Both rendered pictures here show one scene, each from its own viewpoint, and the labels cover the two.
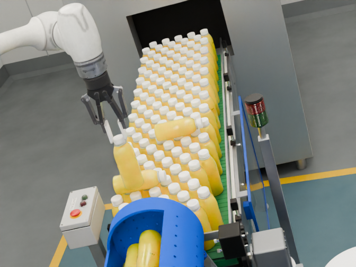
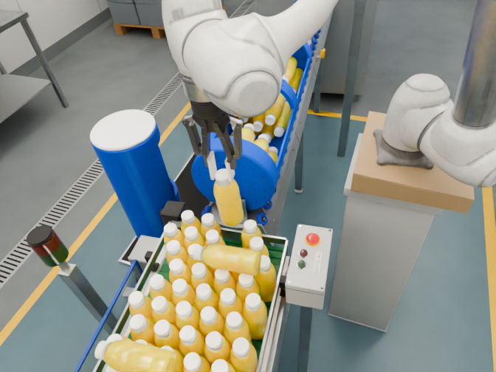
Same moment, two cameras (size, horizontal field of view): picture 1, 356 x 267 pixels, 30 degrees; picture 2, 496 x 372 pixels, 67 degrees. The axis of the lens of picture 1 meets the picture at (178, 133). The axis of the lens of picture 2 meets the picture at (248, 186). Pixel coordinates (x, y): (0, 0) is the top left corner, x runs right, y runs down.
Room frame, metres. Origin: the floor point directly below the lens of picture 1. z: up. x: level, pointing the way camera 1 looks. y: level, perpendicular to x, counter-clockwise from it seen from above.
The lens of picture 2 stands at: (2.49, 0.34, 1.96)
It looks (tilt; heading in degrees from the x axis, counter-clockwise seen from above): 46 degrees down; 189
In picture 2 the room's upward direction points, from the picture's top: 7 degrees counter-clockwise
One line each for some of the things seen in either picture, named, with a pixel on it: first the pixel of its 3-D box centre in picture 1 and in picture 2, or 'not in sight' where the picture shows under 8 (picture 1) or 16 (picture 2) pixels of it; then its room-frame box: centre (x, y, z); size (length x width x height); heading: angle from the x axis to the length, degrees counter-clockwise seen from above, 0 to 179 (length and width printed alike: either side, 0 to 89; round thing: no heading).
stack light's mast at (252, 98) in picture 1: (258, 117); (53, 252); (1.97, -0.28, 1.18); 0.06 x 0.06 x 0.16
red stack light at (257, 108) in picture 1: (255, 105); (44, 241); (1.97, -0.28, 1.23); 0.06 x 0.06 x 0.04
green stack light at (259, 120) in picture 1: (258, 116); (52, 251); (1.97, -0.28, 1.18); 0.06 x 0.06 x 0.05
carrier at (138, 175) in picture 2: not in sight; (150, 198); (1.24, -0.36, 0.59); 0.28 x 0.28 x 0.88
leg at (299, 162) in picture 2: not in sight; (299, 157); (0.64, 0.42, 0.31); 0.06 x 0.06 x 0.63; 79
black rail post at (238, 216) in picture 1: (236, 209); (151, 260); (1.84, -0.11, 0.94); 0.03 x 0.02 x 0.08; 169
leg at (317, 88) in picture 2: not in sight; (318, 79); (-0.32, 0.60, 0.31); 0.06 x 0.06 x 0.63; 79
